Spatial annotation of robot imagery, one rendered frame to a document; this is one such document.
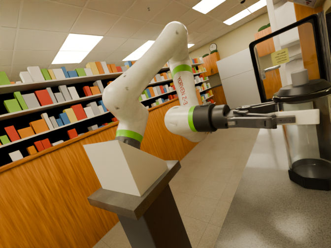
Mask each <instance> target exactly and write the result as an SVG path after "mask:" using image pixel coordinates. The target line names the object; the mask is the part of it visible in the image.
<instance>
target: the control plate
mask: <svg viewBox="0 0 331 248"><path fill-rule="evenodd" d="M310 1H312V2H309V3H310V4H308V6H311V7H313V6H314V4H315V2H316V0H310ZM294 2H297V3H301V4H305V5H307V4H306V2H307V1H305V0H294Z"/></svg>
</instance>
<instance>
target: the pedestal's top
mask: <svg viewBox="0 0 331 248"><path fill-rule="evenodd" d="M165 161H166V164H167V167H168V169H167V170H166V171H165V172H164V173H163V174H162V175H161V176H160V177H159V178H158V179H157V180H156V181H155V182H154V183H153V184H152V185H151V186H150V187H149V188H148V189H147V190H146V192H145V193H144V194H143V195H142V196H136V195H131V194H126V193H122V192H117V191H112V190H107V189H103V188H102V187H100V188H99V189H98V190H97V191H95V192H94V193H93V194H91V195H90V196H89V197H87V199H88V201H89V203H90V205H92V206H95V207H98V208H101V209H104V210H107V211H110V212H113V213H116V214H119V215H122V216H125V217H128V218H132V219H135V220H139V219H140V218H141V216H142V215H143V214H144V213H145V211H146V210H147V209H148V208H149V207H150V205H151V204H152V203H153V202H154V200H155V199H156V198H157V197H158V195H159V194H160V193H161V192H162V191H163V189H164V188H165V187H166V185H167V184H168V183H169V182H170V181H171V179H172V178H173V177H174V176H175V174H176V173H177V172H178V171H179V169H180V168H181V164H180V162H179V160H165Z"/></svg>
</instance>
